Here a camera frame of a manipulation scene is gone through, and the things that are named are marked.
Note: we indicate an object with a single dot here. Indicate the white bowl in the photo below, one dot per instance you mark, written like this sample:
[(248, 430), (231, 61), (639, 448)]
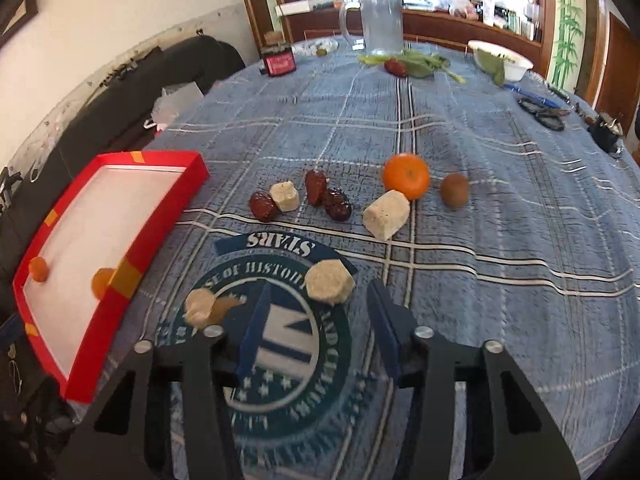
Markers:
[(515, 67)]

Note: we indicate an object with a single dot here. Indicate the wooden door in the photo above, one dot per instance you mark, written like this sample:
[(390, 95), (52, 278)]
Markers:
[(617, 70)]

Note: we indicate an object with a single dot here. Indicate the large beige block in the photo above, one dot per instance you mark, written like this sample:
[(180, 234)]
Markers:
[(386, 214)]

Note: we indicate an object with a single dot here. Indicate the red jujube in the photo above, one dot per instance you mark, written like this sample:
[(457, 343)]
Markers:
[(337, 204), (262, 206), (315, 186)]

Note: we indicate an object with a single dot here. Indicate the large mandarin orange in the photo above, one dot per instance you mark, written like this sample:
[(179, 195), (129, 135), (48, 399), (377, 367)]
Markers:
[(406, 176)]

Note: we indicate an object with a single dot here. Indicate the small black object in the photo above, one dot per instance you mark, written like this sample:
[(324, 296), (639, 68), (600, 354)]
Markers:
[(607, 132)]

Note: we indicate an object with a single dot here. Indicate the blue pen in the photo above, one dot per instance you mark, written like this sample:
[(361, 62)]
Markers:
[(530, 94)]

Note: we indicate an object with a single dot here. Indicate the dish of white pieces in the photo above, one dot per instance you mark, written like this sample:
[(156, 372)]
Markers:
[(312, 47)]

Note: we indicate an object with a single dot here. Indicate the plastic bag with red contents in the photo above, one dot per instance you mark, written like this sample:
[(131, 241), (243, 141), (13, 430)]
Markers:
[(457, 2)]

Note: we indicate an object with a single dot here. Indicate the black scissors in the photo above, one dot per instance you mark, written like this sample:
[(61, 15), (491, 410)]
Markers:
[(542, 112)]

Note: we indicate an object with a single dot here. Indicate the red fruit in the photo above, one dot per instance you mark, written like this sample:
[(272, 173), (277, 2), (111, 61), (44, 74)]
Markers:
[(395, 66)]

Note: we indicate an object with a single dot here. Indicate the blue plaid tablecloth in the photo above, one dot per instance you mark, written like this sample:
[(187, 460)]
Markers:
[(500, 260)]

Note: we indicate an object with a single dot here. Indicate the green leafy vegetables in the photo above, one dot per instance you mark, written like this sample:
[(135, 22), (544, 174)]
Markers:
[(420, 62)]

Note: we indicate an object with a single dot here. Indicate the small beige block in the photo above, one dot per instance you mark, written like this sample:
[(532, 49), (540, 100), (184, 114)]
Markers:
[(285, 196)]

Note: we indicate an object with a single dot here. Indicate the red cardboard box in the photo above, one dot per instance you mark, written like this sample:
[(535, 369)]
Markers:
[(100, 220)]

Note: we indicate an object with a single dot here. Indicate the wooden sideboard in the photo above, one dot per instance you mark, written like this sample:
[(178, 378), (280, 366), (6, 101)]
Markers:
[(440, 27)]

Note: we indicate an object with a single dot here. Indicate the green leaf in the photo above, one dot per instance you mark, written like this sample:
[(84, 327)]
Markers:
[(492, 66)]

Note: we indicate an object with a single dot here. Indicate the red jar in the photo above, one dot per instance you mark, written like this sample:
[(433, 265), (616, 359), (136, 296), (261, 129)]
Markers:
[(279, 60)]

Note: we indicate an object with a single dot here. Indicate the small orange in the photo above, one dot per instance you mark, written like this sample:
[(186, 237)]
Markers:
[(102, 281), (39, 268)]

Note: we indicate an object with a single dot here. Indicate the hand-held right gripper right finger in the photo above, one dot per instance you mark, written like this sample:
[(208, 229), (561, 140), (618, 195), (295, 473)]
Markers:
[(385, 330)]

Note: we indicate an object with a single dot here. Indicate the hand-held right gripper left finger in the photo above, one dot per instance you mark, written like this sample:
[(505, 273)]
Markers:
[(255, 325)]

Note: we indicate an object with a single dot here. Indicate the black sofa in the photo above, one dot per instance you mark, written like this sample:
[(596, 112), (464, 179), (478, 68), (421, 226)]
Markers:
[(100, 110)]

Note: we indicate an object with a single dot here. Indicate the clear glass pitcher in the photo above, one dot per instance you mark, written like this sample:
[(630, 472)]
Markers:
[(380, 25)]

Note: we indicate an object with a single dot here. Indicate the white box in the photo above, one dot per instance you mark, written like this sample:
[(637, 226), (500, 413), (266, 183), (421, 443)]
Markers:
[(292, 8)]

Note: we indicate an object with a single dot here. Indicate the clear plastic bag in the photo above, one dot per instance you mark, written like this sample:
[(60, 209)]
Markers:
[(172, 105)]

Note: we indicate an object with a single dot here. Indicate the beige block with brown skin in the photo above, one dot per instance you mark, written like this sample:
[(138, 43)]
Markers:
[(200, 307)]

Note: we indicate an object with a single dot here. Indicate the hexagonal beige block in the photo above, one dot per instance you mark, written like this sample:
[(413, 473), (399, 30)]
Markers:
[(330, 280)]

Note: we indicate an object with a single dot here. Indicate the brown kiwi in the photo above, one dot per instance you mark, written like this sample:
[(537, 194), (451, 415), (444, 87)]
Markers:
[(454, 190)]

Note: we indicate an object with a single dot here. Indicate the white bottle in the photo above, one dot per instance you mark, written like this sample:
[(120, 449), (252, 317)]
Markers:
[(488, 7)]

